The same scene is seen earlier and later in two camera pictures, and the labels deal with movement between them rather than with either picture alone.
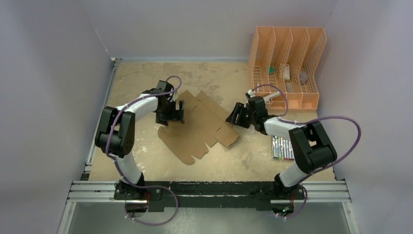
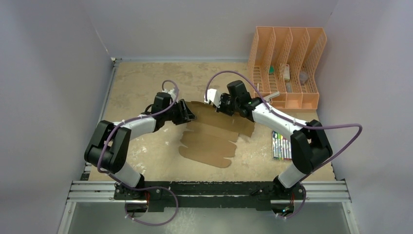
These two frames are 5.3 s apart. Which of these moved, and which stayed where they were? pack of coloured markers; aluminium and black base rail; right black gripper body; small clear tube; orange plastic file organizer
Moved: right black gripper body
Stayed: aluminium and black base rail; small clear tube; orange plastic file organizer; pack of coloured markers
